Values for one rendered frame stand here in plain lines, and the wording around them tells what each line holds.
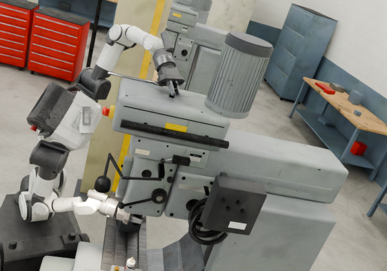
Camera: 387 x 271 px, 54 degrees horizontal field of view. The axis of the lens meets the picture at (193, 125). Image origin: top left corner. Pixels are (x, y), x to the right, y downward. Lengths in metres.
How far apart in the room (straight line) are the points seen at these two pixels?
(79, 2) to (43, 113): 8.96
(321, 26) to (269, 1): 2.72
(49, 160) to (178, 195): 0.61
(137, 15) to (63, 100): 1.54
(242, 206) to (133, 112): 0.56
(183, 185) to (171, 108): 0.38
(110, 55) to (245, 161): 0.83
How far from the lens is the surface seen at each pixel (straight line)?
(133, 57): 3.38
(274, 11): 11.27
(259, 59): 1.56
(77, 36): 6.23
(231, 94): 1.58
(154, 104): 1.52
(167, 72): 1.64
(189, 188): 1.74
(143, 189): 1.75
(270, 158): 1.75
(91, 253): 2.26
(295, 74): 8.91
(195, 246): 2.15
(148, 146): 1.61
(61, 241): 2.70
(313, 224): 1.89
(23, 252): 2.61
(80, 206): 1.96
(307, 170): 1.85
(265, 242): 1.88
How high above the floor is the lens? 2.46
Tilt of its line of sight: 24 degrees down
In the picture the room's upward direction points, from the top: 18 degrees clockwise
